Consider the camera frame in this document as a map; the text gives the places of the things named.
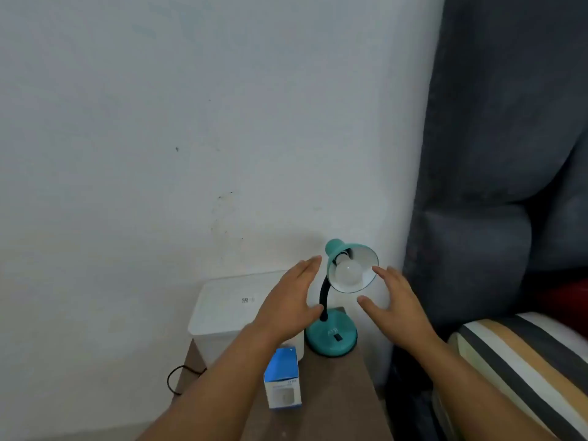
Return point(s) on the person's right hand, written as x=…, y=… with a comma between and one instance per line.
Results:
x=406, y=316

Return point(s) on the person's left hand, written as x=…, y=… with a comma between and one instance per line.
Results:
x=282, y=307

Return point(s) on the teal desk lamp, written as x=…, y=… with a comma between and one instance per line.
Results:
x=330, y=337

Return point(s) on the blue and white bulb box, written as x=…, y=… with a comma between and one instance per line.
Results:
x=282, y=367

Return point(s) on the white storage box lid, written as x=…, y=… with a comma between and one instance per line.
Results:
x=220, y=303

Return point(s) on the white light bulb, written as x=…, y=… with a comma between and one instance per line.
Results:
x=347, y=273

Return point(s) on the person's left forearm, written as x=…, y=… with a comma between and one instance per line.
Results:
x=216, y=390

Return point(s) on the person's right forearm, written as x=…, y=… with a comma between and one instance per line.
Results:
x=459, y=395

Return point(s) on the white plastic storage box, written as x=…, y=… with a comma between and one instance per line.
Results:
x=216, y=351

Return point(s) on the striped bedding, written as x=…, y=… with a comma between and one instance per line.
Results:
x=528, y=362

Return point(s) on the red pillow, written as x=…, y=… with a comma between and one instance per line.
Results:
x=569, y=303

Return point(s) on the grey upholstered headboard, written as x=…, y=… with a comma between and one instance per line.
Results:
x=482, y=133

